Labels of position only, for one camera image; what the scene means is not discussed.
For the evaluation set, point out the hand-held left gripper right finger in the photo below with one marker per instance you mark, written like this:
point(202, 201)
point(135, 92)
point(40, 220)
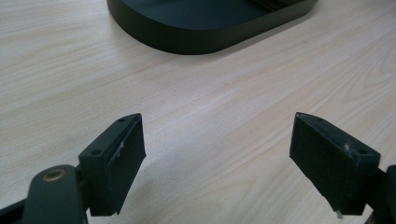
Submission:
point(330, 168)

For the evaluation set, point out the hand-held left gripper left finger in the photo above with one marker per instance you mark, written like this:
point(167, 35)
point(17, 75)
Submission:
point(109, 174)

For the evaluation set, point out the black oval tray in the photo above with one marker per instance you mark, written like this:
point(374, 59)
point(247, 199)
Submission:
point(193, 42)

